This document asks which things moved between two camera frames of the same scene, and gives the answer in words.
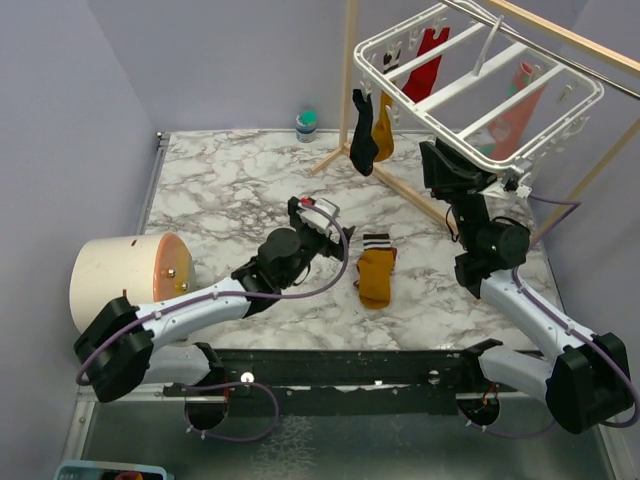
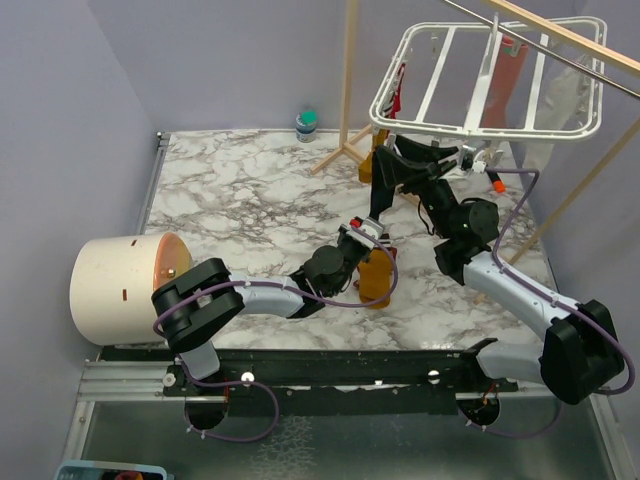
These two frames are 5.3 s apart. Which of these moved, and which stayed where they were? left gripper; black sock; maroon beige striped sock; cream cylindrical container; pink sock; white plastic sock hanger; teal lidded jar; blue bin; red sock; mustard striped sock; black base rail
Moved: white plastic sock hanger; pink sock; left gripper; black sock; red sock
Stayed: maroon beige striped sock; black base rail; teal lidded jar; blue bin; mustard striped sock; cream cylindrical container
